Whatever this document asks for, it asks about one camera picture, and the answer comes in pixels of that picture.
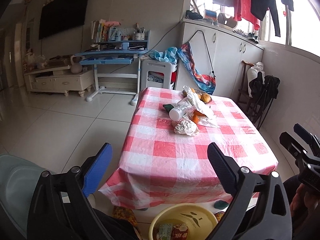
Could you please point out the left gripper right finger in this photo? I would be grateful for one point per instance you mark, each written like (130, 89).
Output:
(259, 208)

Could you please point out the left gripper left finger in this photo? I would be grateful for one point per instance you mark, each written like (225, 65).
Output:
(59, 207)

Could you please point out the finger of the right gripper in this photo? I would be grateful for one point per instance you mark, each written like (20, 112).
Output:
(294, 148)
(307, 137)

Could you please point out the red snack bag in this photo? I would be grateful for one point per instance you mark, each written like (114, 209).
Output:
(179, 232)

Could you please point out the white tissue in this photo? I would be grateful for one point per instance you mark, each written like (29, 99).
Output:
(185, 126)

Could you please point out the clear plastic bottle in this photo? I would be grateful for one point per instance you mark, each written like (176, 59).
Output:
(181, 108)

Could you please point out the dark green small packet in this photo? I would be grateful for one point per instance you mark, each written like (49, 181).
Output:
(169, 107)

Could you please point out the yellow plastic trash basin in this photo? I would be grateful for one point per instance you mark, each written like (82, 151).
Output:
(199, 221)

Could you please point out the person's right hand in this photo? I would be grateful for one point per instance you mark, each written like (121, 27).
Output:
(304, 197)

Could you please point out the black folded clothes on chair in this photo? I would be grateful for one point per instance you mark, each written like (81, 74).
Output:
(264, 90)

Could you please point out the dark wooden chair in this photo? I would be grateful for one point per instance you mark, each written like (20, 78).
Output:
(244, 99)

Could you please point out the white cloth on table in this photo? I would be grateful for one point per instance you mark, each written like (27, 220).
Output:
(210, 120)

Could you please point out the right orange fruit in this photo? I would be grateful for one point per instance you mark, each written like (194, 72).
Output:
(204, 97)

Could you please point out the red white checkered tablecloth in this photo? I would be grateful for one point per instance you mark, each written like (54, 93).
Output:
(158, 166)

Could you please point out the colourful hanging fabric bag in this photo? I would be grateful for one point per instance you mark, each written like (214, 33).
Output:
(205, 82)

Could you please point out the dark wicker fruit basket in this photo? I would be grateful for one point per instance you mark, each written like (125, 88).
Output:
(198, 92)

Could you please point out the white tv cabinet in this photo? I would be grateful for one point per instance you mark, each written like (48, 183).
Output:
(59, 80)

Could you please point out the pink kettlebell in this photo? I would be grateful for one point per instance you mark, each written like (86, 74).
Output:
(76, 67)

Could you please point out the red hanging garment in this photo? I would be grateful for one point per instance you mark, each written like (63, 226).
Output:
(242, 10)

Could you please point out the light blue crumpled cloth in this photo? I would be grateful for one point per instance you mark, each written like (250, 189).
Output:
(170, 55)

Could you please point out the blue children's study desk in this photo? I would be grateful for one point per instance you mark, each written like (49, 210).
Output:
(128, 53)

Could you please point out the white plastic stool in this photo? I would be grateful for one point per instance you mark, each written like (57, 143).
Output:
(158, 74)

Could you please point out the row of books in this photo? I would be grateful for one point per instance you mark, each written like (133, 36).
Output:
(99, 31)

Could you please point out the white pen holder cup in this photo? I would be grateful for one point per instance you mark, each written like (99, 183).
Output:
(139, 34)

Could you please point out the white wall cabinet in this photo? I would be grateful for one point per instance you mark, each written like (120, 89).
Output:
(222, 51)

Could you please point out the black wall television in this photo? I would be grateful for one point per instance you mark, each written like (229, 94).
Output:
(61, 15)

